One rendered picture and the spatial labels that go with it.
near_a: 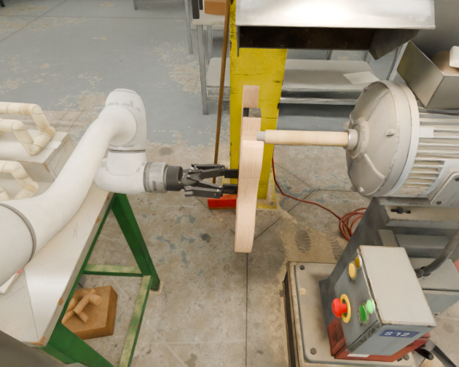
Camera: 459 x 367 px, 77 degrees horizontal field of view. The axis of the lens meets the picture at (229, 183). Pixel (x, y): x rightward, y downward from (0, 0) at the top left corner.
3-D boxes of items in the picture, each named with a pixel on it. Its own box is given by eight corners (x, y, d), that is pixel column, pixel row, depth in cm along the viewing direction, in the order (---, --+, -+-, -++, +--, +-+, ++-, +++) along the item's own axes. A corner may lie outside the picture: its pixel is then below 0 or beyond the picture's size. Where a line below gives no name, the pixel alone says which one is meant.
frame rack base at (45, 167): (88, 170, 104) (69, 131, 92) (68, 202, 94) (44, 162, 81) (17, 165, 106) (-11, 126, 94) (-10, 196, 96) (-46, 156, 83)
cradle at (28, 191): (43, 186, 86) (37, 178, 83) (20, 217, 78) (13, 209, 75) (32, 185, 86) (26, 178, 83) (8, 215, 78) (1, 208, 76)
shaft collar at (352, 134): (358, 126, 63) (358, 146, 62) (350, 133, 67) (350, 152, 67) (348, 126, 63) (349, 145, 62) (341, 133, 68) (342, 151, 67)
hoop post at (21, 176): (40, 186, 86) (23, 163, 79) (33, 194, 84) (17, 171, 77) (30, 186, 86) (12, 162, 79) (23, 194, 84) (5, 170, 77)
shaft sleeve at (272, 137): (347, 129, 64) (347, 143, 63) (342, 135, 67) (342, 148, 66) (266, 127, 64) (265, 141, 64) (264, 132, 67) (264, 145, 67)
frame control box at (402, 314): (409, 280, 82) (461, 228, 64) (443, 367, 68) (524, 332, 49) (322, 276, 83) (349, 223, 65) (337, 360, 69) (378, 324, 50)
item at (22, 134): (42, 149, 85) (25, 122, 79) (36, 156, 83) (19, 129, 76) (32, 148, 86) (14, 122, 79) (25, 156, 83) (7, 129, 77)
